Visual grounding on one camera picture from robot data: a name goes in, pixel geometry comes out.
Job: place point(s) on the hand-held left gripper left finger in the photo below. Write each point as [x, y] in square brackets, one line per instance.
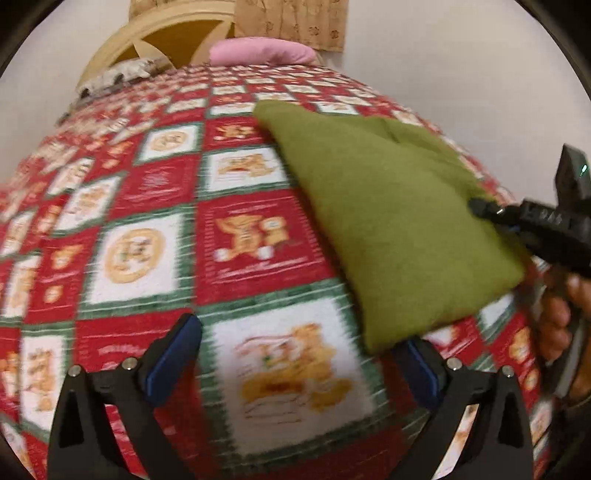
[173, 357]

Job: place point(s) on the grey patterned pillow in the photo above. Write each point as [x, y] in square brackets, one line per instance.
[120, 74]

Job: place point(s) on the pink pillow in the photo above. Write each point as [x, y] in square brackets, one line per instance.
[263, 50]

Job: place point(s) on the beige floral curtain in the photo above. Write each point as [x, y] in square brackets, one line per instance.
[295, 23]

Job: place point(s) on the cream wooden headboard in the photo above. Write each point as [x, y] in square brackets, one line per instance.
[138, 37]

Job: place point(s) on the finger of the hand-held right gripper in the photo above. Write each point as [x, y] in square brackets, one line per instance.
[491, 210]

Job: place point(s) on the red printed bear blanket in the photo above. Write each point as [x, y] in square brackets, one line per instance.
[152, 194]

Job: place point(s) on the green striped knit sweater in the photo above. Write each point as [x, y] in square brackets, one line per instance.
[392, 221]

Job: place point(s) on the person's right hand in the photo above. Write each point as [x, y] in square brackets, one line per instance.
[556, 318]

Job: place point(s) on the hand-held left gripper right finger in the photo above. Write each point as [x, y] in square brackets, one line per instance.
[421, 374]

